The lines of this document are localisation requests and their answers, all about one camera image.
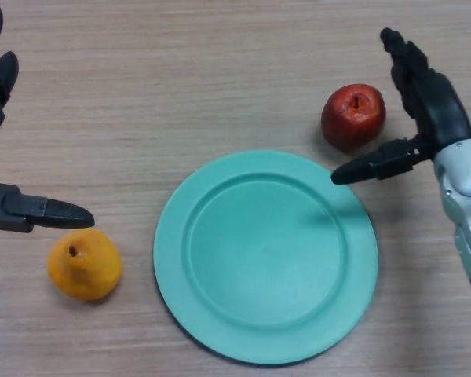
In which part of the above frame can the green round plate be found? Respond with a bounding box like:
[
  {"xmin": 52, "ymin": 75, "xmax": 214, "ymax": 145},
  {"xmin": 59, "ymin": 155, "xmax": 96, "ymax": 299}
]
[{"xmin": 153, "ymin": 150, "xmax": 379, "ymax": 368}]

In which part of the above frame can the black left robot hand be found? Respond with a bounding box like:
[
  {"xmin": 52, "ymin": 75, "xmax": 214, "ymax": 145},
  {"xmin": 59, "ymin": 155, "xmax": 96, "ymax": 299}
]
[{"xmin": 0, "ymin": 2, "xmax": 96, "ymax": 233}]

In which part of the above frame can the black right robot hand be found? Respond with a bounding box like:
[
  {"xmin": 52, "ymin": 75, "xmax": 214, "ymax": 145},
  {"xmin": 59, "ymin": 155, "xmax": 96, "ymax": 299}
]
[{"xmin": 330, "ymin": 27, "xmax": 471, "ymax": 185}]

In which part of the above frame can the orange yellow pear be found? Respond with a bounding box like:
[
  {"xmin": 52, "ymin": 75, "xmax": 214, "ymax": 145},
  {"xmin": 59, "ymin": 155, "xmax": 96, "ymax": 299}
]
[{"xmin": 46, "ymin": 229, "xmax": 123, "ymax": 302}]

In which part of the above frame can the red apple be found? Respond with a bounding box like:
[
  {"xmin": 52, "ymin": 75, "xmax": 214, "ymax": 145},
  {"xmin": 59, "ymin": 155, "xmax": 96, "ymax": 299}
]
[{"xmin": 320, "ymin": 83, "xmax": 387, "ymax": 153}]

